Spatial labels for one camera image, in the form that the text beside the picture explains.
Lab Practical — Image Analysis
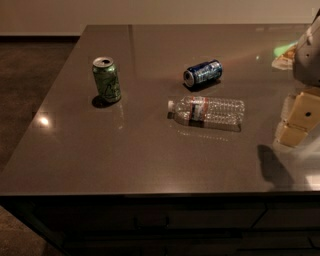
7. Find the grey-white gripper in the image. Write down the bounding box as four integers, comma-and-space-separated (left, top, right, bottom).
276, 9, 320, 147

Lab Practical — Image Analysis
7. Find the blue pepsi can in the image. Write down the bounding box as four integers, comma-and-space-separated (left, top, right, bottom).
183, 60, 223, 87

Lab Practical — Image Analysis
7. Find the green soda can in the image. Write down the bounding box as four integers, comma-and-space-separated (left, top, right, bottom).
92, 57, 121, 103

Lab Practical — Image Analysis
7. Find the clear plastic water bottle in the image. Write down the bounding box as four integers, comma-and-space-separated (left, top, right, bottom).
168, 96, 245, 131

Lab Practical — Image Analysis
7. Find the dark cabinet under counter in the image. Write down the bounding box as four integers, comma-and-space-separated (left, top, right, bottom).
1, 196, 320, 256

